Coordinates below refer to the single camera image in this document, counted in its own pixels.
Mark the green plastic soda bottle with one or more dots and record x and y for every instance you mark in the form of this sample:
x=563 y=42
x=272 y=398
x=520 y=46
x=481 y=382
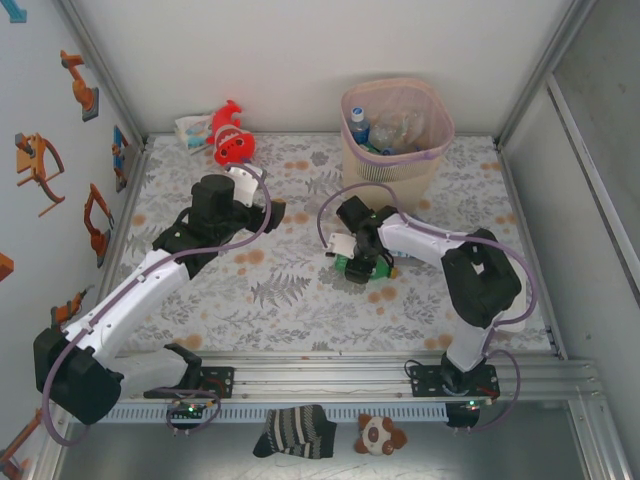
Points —
x=387 y=267

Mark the beige slatted plastic bin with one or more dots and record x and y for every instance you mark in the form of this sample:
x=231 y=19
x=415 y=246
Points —
x=430 y=175

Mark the blue label blue cap bottle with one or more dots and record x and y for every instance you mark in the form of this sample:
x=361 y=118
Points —
x=360 y=132

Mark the clear bottle white cap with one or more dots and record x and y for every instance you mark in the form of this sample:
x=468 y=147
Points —
x=385 y=131

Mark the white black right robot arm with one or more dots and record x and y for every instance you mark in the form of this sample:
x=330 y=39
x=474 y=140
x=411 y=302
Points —
x=480 y=285

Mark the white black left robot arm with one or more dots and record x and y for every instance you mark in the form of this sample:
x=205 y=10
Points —
x=130 y=295

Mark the red plush fish toy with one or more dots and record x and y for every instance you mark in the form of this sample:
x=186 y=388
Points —
x=232 y=142

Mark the printed tissue packet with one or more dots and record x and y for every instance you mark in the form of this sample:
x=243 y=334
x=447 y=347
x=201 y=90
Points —
x=192 y=132

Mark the brown white plush toy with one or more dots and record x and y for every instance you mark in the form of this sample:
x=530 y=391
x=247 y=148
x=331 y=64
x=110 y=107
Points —
x=380 y=435

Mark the white tissue box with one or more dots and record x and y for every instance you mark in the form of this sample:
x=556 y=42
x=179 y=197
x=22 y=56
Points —
x=517 y=326

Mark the black beige striped sock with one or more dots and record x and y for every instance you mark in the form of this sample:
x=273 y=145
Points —
x=295 y=432

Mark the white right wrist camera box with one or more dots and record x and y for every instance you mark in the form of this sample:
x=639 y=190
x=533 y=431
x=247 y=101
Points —
x=340 y=245

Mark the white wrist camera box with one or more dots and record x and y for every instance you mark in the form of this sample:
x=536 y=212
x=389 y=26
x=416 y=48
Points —
x=244 y=185
x=340 y=245

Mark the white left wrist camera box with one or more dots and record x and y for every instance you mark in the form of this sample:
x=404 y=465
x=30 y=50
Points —
x=244 y=185

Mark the blue orange wall sticker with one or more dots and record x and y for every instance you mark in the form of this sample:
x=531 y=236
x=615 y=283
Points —
x=120 y=150

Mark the aluminium mounting rail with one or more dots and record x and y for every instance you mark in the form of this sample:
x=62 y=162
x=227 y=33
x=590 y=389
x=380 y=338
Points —
x=325 y=380

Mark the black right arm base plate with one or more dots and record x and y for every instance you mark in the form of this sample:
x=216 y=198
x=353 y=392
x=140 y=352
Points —
x=425 y=380

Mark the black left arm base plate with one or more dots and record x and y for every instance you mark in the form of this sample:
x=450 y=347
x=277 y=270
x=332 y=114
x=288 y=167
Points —
x=225 y=382

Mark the aluminium cage frame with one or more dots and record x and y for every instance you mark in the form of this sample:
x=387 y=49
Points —
x=102 y=65

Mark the orange gripper claw wall sticker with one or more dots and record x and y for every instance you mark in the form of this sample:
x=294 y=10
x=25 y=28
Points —
x=30 y=165

